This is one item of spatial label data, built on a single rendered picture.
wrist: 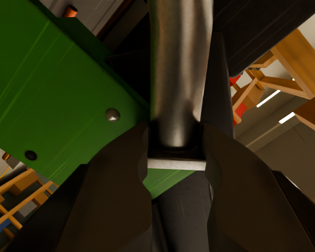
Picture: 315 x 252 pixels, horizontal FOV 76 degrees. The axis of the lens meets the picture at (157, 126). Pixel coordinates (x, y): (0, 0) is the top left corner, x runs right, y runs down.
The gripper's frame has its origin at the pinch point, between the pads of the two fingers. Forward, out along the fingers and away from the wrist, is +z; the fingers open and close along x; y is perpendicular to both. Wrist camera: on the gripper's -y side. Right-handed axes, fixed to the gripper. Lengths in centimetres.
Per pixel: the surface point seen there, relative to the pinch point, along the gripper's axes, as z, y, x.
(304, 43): 70, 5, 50
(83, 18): 51, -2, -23
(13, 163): 14.2, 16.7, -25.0
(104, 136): 2.5, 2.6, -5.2
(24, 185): 342, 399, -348
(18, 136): 2.6, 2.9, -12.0
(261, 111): 759, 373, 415
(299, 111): 44, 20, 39
